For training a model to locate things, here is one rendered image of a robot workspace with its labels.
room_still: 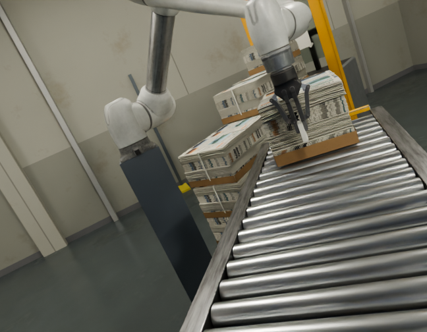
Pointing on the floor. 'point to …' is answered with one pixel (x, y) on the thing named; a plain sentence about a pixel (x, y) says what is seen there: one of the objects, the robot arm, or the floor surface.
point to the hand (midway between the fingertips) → (302, 131)
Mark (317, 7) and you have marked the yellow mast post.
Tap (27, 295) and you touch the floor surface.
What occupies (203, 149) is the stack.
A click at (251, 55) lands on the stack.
